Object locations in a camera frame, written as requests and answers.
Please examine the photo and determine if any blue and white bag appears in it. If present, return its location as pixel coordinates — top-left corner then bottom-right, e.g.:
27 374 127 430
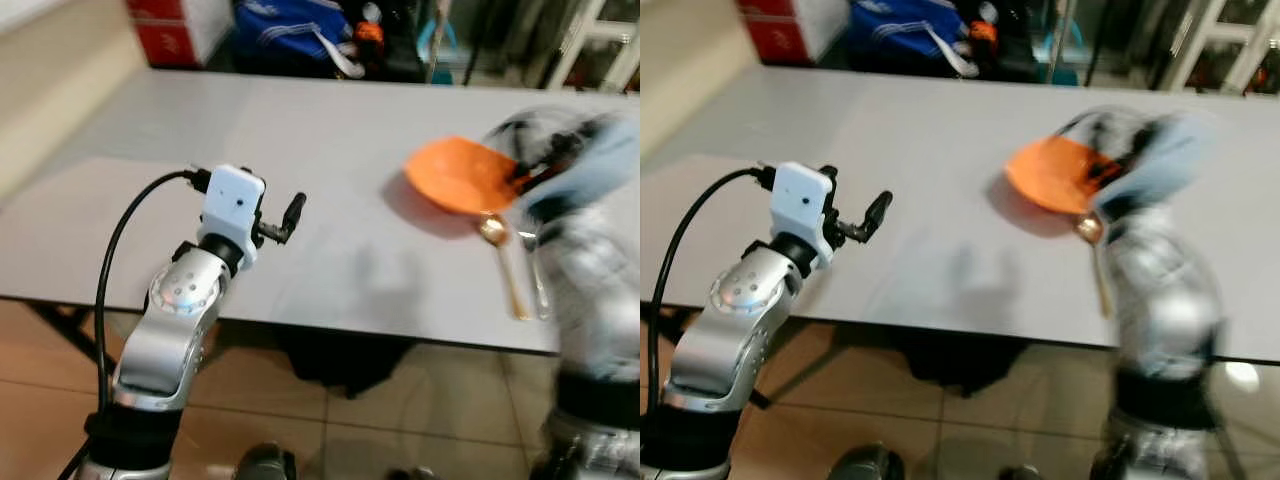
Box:
231 0 367 80
845 0 986 78

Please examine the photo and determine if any grey robot foot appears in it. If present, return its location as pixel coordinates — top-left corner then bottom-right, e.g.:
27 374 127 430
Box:
234 444 298 480
828 444 907 480

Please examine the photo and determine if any black table base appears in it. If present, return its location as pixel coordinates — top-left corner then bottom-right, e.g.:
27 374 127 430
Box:
272 325 419 399
885 330 1023 399

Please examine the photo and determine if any red and white box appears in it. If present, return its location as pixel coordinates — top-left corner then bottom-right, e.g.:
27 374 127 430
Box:
734 0 852 67
124 0 234 70

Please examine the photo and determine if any silver spoon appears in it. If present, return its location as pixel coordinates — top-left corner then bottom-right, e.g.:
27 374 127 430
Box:
519 231 554 322

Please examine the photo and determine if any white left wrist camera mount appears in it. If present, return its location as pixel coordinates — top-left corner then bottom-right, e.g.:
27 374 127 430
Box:
199 164 267 267
769 161 837 269

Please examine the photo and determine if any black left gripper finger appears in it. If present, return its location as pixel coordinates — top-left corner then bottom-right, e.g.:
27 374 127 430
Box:
864 191 894 241
282 192 308 244

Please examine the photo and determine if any white window frame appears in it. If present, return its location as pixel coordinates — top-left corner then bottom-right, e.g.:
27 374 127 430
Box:
543 0 641 94
1163 0 1280 97

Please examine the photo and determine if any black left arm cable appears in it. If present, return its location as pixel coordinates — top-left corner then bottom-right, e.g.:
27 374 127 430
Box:
642 166 779 416
58 168 213 480

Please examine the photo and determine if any orange bowl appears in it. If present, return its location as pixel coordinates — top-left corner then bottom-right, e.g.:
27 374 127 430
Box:
1004 134 1123 216
404 136 533 217

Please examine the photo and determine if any metal pole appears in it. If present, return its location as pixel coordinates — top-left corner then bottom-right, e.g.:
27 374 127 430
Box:
424 0 452 84
1044 0 1077 86

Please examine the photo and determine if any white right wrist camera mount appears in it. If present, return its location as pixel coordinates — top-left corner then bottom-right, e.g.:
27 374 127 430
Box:
520 113 641 226
1090 110 1217 223

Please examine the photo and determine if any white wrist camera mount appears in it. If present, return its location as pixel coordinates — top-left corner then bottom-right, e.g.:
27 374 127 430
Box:
199 164 267 267
769 161 837 269
520 113 641 226
1090 110 1217 223

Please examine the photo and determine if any gold spoon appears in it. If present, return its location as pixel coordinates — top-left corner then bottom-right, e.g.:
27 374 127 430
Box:
477 214 532 322
1074 212 1116 320

